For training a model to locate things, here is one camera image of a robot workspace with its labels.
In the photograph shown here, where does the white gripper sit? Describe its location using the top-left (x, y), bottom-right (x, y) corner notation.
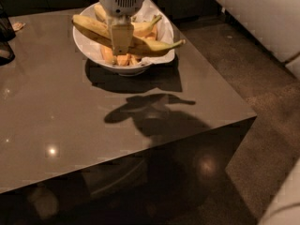
top-left (99, 0), bottom-right (143, 55)

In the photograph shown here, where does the long yellow front banana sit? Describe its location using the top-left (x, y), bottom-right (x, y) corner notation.
top-left (72, 15), bottom-right (186, 57)

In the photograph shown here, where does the yellow rear banana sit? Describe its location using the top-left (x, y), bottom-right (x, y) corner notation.
top-left (94, 4), bottom-right (162, 39)

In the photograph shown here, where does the white ceramic bowl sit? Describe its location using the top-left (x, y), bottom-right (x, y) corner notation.
top-left (72, 0), bottom-right (174, 78)

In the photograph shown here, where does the bunch of small orange bananas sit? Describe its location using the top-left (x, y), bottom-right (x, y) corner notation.
top-left (100, 23), bottom-right (158, 68)

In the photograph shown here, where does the white paper liner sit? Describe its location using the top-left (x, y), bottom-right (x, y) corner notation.
top-left (133, 0), bottom-right (174, 66)

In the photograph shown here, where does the small crumpled wrapper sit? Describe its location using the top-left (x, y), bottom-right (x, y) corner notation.
top-left (12, 22), bottom-right (24, 32)

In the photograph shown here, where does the black mesh basket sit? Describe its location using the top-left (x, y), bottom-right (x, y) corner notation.
top-left (0, 5), bottom-right (16, 66)

